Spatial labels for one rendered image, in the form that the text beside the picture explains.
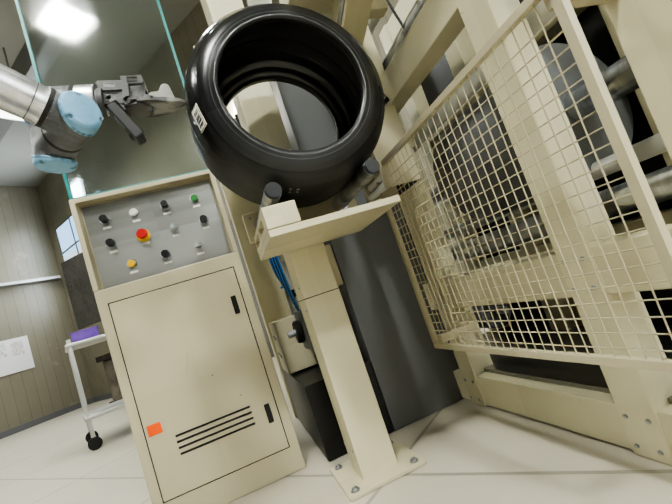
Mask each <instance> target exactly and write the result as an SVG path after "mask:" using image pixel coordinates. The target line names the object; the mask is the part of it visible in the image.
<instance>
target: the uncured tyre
mask: <svg viewBox="0 0 672 504"><path fill-rule="evenodd" d="M263 82H284V83H289V84H292V85H295V86H298V87H300V88H302V89H304V90H306V91H308V92H309V93H311V94H312V95H313V96H315V97H316V98H317V99H318V100H319V101H320V102H321V103H322V104H323V105H324V106H325V108H326V109H327V111H328V112H329V114H330V116H331V118H332V120H333V122H334V125H335V129H336V135H337V141H336V142H334V143H332V144H330V145H328V146H325V147H322V148H319V149H314V150H306V151H296V150H287V149H282V148H278V147H275V146H272V145H269V144H267V143H265V142H263V141H261V140H259V139H257V138H256V137H254V136H253V135H251V134H250V133H248V132H247V131H246V130H245V129H244V128H242V127H241V126H240V125H239V124H238V123H237V121H236V120H235V119H234V118H233V117H232V115H231V114H230V112H229V111H228V109H227V106H228V105H229V103H230V102H231V101H232V99H233V98H234V97H235V96H236V95H237V94H239V93H240V92H241V91H243V90H244V89H246V88H248V87H250V86H252V85H255V84H258V83H263ZM184 95H185V103H186V108H187V113H188V117H189V122H190V127H191V131H192V136H193V140H194V143H195V146H196V148H197V151H198V153H199V155H200V157H201V159H202V160H203V162H204V163H205V165H206V166H207V168H208V169H209V170H210V172H211V173H212V174H213V175H214V176H215V177H216V178H217V179H218V180H219V181H220V182H221V183H222V184H223V185H224V186H226V187H227V188H228V189H230V190H231V191H232V192H234V193H235V194H237V195H239V196H240V197H242V198H244V199H246V200H248V201H251V202H253V203H256V204H259V205H261V201H262V197H263V192H264V188H265V186H266V185H267V184H268V183H270V182H276V183H278V184H279V185H280V186H281V188H282V194H281V197H280V200H279V203H282V202H286V201H290V200H295V203H296V206H297V208H302V207H308V206H312V205H315V204H318V203H321V202H323V201H325V200H327V199H329V198H331V197H333V196H334V195H336V194H337V193H339V192H340V191H341V190H342V189H343V188H345V186H346V185H347V184H348V183H349V181H350V180H351V179H352V178H353V176H354V175H355V174H356V173H357V171H358V170H359V169H360V168H361V166H362V165H363V164H364V163H365V161H366V160H367V159H369V157H370V156H371V154H372V153H373V151H374V149H375V147H376V145H377V143H378V140H379V138H380V135H381V131H382V126H383V120H384V113H385V100H384V92H383V87H382V83H381V80H380V77H379V74H378V72H377V69H376V67H375V65H374V63H373V61H372V60H371V58H370V56H369V55H368V53H367V52H366V51H365V49H364V48H363V47H362V45H361V44H360V43H359V42H358V41H357V40H356V39H355V38H354V37H353V36H352V35H351V34H350V33H349V32H348V31H347V30H345V29H344V28H343V27H341V26H340V25H339V24H337V23H336V22H334V21H333V20H331V19H329V18H327V17H326V16H324V15H322V14H320V13H317V12H315V11H313V10H310V9H307V8H304V7H300V6H295V5H289V4H281V3H264V4H256V5H251V6H247V7H243V8H240V9H237V10H235V11H233V12H230V13H228V14H227V15H225V16H223V17H222V18H220V19H219V20H217V21H216V22H215V23H213V24H212V25H211V26H210V27H209V28H208V29H207V30H206V31H205V32H204V34H203V35H202V36H201V37H200V39H199V40H198V42H197V44H196V45H195V47H194V49H193V51H192V54H191V57H190V60H189V63H188V66H187V70H186V74H185V82H184ZM195 103H197V105H198V107H199V109H200V111H201V113H202V115H203V117H204V119H205V121H206V123H207V125H206V127H205V129H204V131H203V133H201V131H200V129H199V127H198V125H197V124H196V122H195V120H194V118H193V116H192V114H191V112H192V110H193V108H194V106H195ZM351 177H352V178H351ZM350 178H351V179H350ZM349 179H350V180H349ZM348 180H349V181H348ZM347 181H348V182H347ZM346 182H347V183H346ZM287 187H291V188H302V189H301V193H286V192H287Z"/></svg>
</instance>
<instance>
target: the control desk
mask: <svg viewBox="0 0 672 504"><path fill-rule="evenodd" d="M68 202H69V205H70V209H71V213H72V216H73V220H74V223H75V227H76V231H77V234H78V238H79V242H80V245H81V249H82V253H83V256H84V260H85V263H86V267H87V271H88V274H89V278H90V282H91V285H92V289H93V292H94V295H95V299H96V303H97V306H98V310H99V314H100V317H101V321H102V324H103V328H104V332H105V335H106V339H107V343H108V346H109V350H110V354H111V357H112V361H113V364H114V368H115V372H116V375H117V379H118V383H119V386H120V390H121V394H122V397H123V401H124V404H125V408H126V412H127V415H128V419H129V423H130V426H131V430H132V434H133V437H134V441H135V444H136V448H137V452H138V455H139V459H140V463H141V466H142V470H143V474H144V477H145V481H146V484H147V488H148V492H149V495H150V499H151V503H152V504H228V503H230V502H232V501H234V500H237V499H239V498H241V497H243V496H245V495H247V494H249V493H252V492H254V491H256V490H258V489H260V488H262V487H264V486H267V485H269V484H271V483H273V482H275V481H277V480H279V479H282V478H284V477H286V476H288V475H290V474H292V473H294V472H297V471H299V470H301V469H303V468H305V467H306V464H305V461H304V458H303V455H302V452H301V449H300V445H299V442H298V439H297V436H296V433H295V430H294V426H293V423H292V420H291V417H290V414H289V410H288V407H287V404H286V401H285V398H284V395H283V391H282V388H281V385H280V382H279V379H278V376H277V372H276V369H275V366H274V363H273V360H272V357H271V353H270V350H269V347H268V344H267V341H266V337H265V334H264V331H263V328H262V325H261V322H260V318H259V315H258V312H257V309H256V306H255V303H254V299H253V296H252V293H251V290H250V287H249V284H248V280H247V277H246V274H245V271H244V268H243V264H242V261H241V258H240V255H239V252H238V249H237V245H236V242H235V239H234V236H233V233H232V230H231V226H230V223H229V220H228V217H227V214H226V210H225V207H224V204H223V201H222V198H221V195H220V191H219V188H218V185H217V182H216V179H215V176H214V175H213V174H212V173H211V172H210V170H209V169H208V170H203V171H199V172H194V173H190V174H185V175H181V176H176V177H172V178H167V179H163V180H158V181H153V182H149V183H144V184H140V185H135V186H131V187H126V188H122V189H117V190H113V191H108V192H104V193H99V194H95V195H90V196H85V197H81V198H76V199H72V200H68ZM157 422H160V423H161V426H162V430H163V432H162V433H159V434H156V435H154V436H151V437H149V435H148V432H147V428H146V427H147V426H150V425H152V424H155V423H157Z"/></svg>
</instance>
